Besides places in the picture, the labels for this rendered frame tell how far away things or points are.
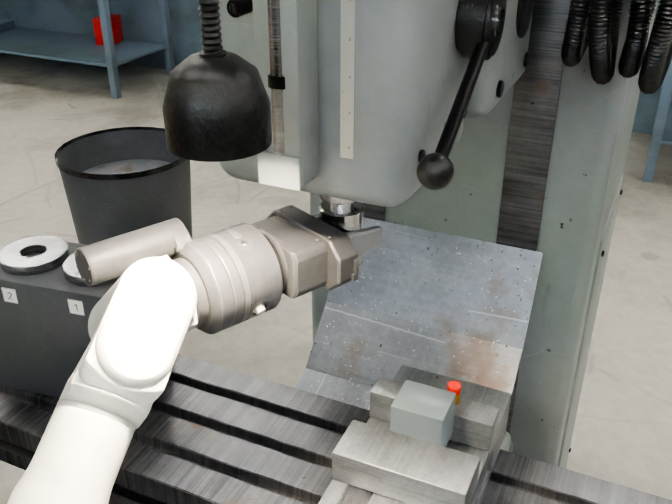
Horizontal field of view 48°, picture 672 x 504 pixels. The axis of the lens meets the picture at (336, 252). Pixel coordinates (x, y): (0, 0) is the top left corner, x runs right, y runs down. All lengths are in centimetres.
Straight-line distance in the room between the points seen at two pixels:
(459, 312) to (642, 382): 165
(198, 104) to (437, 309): 75
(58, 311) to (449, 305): 56
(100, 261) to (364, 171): 24
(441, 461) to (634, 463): 164
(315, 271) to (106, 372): 23
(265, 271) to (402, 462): 27
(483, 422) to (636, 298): 236
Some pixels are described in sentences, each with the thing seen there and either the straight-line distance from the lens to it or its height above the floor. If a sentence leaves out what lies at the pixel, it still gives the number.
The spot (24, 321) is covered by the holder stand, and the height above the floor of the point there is 103.
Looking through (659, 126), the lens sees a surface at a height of 31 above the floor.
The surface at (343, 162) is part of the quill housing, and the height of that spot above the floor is 136.
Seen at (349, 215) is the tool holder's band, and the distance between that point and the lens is 76.
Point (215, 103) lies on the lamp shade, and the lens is 49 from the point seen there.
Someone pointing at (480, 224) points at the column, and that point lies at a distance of 115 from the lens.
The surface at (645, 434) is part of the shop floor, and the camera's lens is 255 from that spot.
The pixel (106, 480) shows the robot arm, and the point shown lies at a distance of 63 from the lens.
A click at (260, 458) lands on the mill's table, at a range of 100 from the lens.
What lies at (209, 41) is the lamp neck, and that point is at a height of 148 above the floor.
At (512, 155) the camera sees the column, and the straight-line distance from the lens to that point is 110.
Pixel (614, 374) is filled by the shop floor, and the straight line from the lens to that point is 277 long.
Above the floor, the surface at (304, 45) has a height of 146.
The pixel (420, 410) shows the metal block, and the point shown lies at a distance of 85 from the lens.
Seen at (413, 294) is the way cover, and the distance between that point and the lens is 118.
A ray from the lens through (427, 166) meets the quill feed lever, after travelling 60.
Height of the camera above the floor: 160
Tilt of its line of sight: 29 degrees down
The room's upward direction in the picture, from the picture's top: straight up
